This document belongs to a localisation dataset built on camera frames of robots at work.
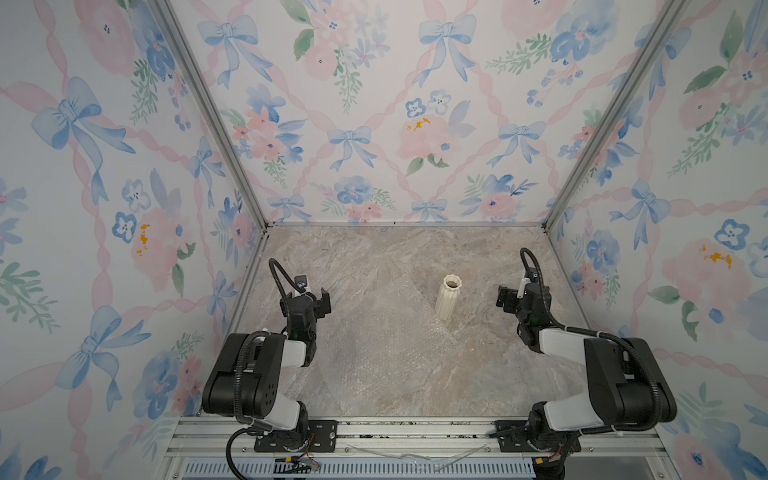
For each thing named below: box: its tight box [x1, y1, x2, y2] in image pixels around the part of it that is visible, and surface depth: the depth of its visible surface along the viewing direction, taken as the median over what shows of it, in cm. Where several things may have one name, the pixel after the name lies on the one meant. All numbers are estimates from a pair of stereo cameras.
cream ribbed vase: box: [435, 274, 463, 321], surface depth 85 cm
